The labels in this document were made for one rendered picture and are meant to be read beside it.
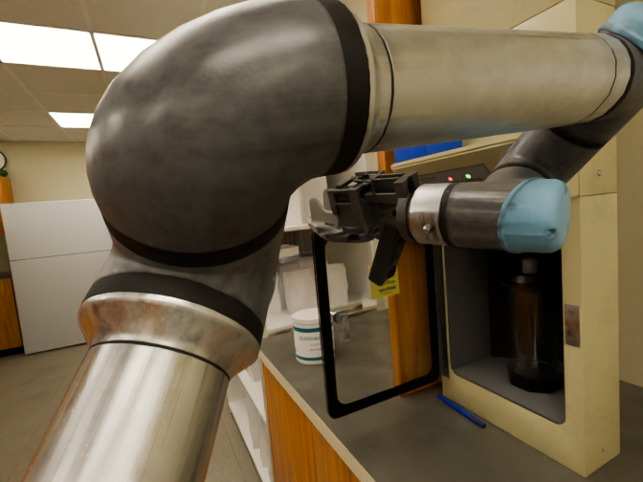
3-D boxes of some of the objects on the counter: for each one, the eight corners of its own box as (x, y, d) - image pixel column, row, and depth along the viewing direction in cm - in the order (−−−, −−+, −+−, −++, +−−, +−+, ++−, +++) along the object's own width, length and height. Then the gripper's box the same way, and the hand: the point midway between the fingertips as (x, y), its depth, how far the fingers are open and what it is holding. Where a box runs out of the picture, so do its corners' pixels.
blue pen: (440, 397, 87) (440, 392, 87) (486, 427, 74) (486, 423, 74) (436, 398, 86) (436, 394, 86) (482, 429, 73) (481, 425, 73)
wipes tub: (324, 345, 126) (321, 304, 124) (342, 358, 114) (338, 313, 113) (290, 355, 120) (286, 312, 119) (305, 369, 108) (300, 321, 107)
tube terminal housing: (508, 367, 99) (497, 84, 92) (658, 427, 70) (658, 19, 63) (442, 394, 88) (423, 76, 81) (587, 478, 59) (577, -8, 52)
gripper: (429, 164, 46) (314, 173, 60) (392, 191, 40) (276, 195, 55) (439, 223, 49) (328, 218, 64) (408, 255, 43) (294, 243, 58)
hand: (314, 223), depth 60 cm, fingers closed
